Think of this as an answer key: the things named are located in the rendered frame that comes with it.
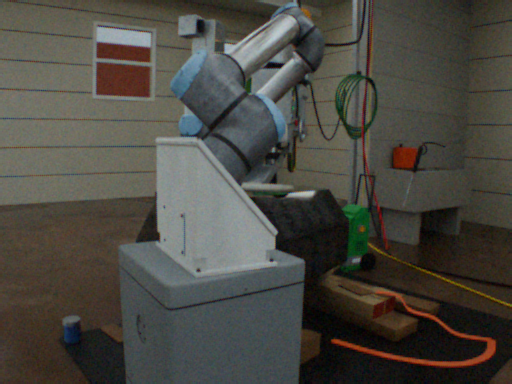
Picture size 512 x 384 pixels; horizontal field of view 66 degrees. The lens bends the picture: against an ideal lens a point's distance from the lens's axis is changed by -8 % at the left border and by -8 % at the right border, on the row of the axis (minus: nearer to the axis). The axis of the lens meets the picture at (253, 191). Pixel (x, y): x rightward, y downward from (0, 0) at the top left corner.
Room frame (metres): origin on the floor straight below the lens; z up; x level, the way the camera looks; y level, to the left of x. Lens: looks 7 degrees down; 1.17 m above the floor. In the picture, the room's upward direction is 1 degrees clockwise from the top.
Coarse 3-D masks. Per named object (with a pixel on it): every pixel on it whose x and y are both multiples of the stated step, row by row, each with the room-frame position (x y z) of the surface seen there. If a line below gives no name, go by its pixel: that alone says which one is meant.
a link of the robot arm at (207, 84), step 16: (272, 16) 1.61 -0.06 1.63; (288, 16) 1.55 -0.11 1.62; (304, 16) 1.61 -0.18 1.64; (256, 32) 1.42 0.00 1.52; (272, 32) 1.43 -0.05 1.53; (288, 32) 1.50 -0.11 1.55; (304, 32) 1.59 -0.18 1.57; (240, 48) 1.30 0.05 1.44; (256, 48) 1.34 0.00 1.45; (272, 48) 1.40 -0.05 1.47; (192, 64) 1.13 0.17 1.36; (208, 64) 1.14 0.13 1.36; (224, 64) 1.18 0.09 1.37; (240, 64) 1.22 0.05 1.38; (256, 64) 1.32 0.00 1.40; (176, 80) 1.14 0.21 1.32; (192, 80) 1.12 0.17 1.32; (208, 80) 1.13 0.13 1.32; (224, 80) 1.15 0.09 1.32; (240, 80) 1.21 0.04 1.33; (192, 96) 1.14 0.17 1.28; (208, 96) 1.13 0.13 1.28; (224, 96) 1.13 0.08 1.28; (192, 112) 1.19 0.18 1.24; (208, 112) 1.14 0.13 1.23
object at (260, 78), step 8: (256, 72) 2.45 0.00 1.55; (264, 72) 2.44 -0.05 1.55; (272, 72) 2.43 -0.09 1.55; (256, 80) 2.45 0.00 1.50; (264, 80) 2.44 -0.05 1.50; (256, 88) 2.45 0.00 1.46; (280, 104) 2.41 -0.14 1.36; (288, 128) 2.42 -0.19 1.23; (288, 136) 2.43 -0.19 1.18; (280, 144) 2.51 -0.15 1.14
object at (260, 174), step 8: (288, 144) 2.71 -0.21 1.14; (288, 152) 2.69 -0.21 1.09; (264, 160) 2.56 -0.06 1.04; (280, 160) 2.47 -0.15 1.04; (256, 168) 2.37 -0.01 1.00; (264, 168) 2.41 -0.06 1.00; (272, 168) 2.27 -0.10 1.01; (248, 176) 2.22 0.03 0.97; (256, 176) 2.29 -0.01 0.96; (264, 176) 2.28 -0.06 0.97; (272, 176) 2.27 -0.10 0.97
